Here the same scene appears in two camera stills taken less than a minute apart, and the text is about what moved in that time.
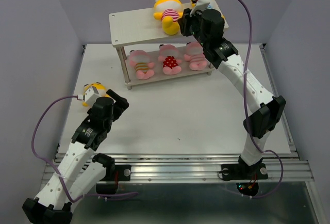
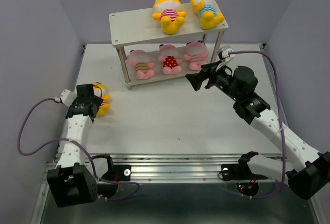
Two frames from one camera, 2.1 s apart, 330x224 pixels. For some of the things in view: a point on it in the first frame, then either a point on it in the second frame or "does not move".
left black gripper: x=121 y=104 -> x=98 y=101
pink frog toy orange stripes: x=139 y=60 does not move
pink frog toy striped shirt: x=194 y=54 does not move
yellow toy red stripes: x=169 y=9 does not move
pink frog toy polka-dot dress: x=168 y=53 does not move
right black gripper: x=184 y=21 -> x=197 y=79
